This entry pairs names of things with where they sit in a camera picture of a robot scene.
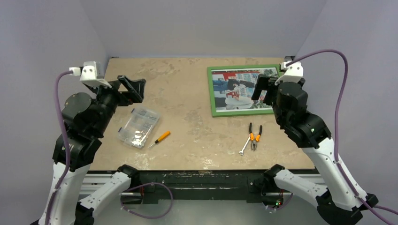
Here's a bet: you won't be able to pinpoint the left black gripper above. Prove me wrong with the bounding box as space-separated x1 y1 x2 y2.
89 74 145 134

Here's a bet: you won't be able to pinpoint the green picture frame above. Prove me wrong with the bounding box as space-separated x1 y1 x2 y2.
207 64 281 117

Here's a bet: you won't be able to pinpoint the orange handle screwdriver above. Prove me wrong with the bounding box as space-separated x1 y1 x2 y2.
148 131 171 149

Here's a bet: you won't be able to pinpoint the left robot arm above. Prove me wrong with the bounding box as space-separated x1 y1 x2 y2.
36 75 146 225

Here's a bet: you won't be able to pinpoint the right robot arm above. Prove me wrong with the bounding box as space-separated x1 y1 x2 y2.
252 75 378 225

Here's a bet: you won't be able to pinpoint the clear plastic screw box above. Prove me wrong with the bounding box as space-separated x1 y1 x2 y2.
118 106 161 149

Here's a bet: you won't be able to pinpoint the orange black pliers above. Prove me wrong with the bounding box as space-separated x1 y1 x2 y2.
249 123 263 151

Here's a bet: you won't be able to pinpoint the small silver wrench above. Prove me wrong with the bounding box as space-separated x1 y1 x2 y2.
239 135 251 156

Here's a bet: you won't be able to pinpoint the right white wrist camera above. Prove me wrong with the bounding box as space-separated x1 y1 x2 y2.
275 61 303 85

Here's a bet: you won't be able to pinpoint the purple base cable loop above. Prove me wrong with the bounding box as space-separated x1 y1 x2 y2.
120 182 174 220

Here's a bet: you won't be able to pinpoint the aluminium frame rail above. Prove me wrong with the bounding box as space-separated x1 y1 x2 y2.
77 172 125 196

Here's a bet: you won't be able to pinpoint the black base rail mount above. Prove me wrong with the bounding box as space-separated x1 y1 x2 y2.
120 169 284 204

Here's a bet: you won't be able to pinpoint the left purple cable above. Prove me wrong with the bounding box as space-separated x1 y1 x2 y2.
44 70 75 225

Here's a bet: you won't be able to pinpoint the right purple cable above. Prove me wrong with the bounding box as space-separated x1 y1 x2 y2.
286 49 398 225

